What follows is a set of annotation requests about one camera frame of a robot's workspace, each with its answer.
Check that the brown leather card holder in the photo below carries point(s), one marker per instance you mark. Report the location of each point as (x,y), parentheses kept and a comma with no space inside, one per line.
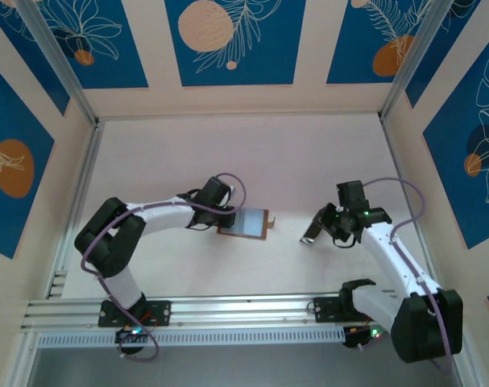
(252,223)

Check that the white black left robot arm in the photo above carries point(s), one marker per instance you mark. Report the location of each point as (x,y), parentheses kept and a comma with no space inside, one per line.
(125,282)

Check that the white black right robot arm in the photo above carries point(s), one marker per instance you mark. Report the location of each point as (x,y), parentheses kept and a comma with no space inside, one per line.
(383,258)

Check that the black right controller board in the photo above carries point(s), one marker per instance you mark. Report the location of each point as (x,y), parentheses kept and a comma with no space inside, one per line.
(359,337)

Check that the black controller board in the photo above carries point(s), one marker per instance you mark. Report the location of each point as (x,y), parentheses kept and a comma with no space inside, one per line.
(131,333)
(359,337)

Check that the black left controller board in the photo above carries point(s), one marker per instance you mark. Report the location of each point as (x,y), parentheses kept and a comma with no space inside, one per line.
(131,333)

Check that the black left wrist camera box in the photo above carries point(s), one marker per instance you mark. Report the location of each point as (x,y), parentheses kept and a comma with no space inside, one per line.
(216,189)

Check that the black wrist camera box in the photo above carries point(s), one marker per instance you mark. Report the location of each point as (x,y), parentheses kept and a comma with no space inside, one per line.
(351,193)
(216,189)

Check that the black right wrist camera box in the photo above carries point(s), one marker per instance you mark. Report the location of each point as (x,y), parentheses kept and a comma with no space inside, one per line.
(351,193)

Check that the aluminium table edge rail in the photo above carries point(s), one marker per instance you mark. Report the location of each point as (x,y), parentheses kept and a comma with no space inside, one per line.
(83,181)
(409,181)

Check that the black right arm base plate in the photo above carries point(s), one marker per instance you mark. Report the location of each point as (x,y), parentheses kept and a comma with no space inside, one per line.
(324,310)

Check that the aluminium mounting rail beam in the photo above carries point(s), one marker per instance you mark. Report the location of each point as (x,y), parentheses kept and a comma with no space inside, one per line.
(244,308)

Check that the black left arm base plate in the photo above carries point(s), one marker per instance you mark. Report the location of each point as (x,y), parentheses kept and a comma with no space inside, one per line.
(159,312)

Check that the blue floral wall panel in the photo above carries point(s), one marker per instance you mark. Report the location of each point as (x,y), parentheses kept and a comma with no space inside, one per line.
(26,72)
(107,48)
(441,68)
(268,48)
(453,181)
(357,40)
(10,121)

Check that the aluminium frame post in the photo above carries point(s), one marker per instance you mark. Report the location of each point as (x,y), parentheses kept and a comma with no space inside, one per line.
(55,56)
(421,60)

